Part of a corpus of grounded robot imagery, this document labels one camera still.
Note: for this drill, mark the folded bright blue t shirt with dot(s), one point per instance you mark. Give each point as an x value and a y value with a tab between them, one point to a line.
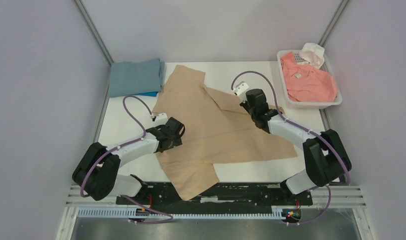
148	94

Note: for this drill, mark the white plastic basket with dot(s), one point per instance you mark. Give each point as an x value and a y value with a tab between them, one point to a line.
306	105

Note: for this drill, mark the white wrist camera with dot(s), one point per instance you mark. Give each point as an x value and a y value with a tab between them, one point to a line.
240	90
160	118

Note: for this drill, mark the beige t shirt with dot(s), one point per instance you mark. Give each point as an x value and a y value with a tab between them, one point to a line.
217	131

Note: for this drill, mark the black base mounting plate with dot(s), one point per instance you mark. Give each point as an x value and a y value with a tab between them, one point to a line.
222	198

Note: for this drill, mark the folded grey-blue t shirt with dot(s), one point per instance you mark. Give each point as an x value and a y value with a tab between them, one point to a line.
131	78

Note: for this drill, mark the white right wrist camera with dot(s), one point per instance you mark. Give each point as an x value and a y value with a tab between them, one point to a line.
240	90

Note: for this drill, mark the white slotted cable duct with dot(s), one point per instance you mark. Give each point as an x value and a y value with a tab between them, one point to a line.
137	213

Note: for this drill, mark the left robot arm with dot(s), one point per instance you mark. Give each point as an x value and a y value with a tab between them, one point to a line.
97	173

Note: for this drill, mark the pink t shirt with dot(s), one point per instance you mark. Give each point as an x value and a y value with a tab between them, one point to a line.
305	83

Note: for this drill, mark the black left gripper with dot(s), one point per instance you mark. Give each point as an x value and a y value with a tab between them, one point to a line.
176	141

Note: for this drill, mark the white t shirt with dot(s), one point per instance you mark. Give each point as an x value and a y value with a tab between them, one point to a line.
313	54

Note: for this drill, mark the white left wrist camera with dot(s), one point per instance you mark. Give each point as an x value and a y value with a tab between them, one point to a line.
160	118

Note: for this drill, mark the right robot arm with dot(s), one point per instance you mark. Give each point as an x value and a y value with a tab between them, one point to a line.
325	157

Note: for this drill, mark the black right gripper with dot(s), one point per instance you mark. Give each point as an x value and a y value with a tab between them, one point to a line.
253	113

